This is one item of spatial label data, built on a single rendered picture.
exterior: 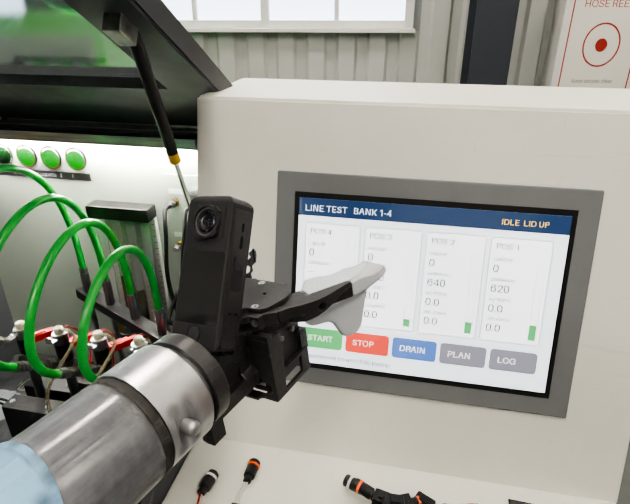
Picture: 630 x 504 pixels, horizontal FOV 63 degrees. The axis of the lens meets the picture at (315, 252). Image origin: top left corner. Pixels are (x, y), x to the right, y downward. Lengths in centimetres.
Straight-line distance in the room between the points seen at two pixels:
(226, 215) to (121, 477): 18
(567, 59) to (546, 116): 395
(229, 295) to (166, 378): 7
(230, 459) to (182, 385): 61
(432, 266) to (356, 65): 397
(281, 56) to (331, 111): 390
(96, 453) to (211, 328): 11
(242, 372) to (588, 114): 59
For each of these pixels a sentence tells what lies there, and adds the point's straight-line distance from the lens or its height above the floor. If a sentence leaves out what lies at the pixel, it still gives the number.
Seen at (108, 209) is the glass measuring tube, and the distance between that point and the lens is 118.
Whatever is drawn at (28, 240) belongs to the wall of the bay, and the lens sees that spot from 140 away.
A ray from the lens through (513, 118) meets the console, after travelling 79.
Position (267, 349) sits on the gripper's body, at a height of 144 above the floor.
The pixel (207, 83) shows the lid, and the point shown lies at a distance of 85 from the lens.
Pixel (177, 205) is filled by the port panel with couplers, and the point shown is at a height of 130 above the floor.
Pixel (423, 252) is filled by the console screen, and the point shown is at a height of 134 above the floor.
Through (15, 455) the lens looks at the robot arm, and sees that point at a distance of 32.
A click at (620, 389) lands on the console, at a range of 91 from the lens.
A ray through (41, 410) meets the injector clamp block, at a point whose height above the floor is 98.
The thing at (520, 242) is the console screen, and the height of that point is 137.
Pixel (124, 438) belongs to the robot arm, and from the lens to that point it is 32.
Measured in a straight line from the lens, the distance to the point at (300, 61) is 470.
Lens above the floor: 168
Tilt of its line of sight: 26 degrees down
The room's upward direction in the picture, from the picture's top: straight up
